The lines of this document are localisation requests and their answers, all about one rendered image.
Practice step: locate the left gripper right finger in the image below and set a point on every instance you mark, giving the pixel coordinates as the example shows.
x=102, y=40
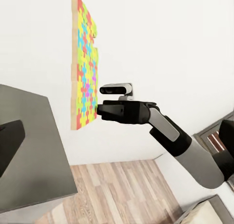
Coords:
x=226, y=135

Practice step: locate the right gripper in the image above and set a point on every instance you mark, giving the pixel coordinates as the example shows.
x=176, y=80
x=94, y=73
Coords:
x=124, y=112

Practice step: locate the fixed window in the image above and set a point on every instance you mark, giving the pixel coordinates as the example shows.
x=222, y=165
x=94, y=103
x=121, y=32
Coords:
x=210, y=141

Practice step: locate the bed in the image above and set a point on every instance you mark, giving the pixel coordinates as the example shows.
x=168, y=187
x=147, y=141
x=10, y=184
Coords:
x=211, y=210

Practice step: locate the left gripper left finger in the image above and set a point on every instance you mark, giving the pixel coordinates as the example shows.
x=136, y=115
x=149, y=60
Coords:
x=12, y=135

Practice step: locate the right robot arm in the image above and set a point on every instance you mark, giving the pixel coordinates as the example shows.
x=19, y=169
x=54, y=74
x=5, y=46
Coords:
x=210, y=171

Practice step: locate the desk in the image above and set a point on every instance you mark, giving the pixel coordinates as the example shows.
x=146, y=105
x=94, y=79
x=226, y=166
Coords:
x=39, y=177

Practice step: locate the jigsaw puzzle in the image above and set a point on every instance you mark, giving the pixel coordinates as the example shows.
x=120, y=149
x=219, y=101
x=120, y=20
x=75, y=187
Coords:
x=84, y=67

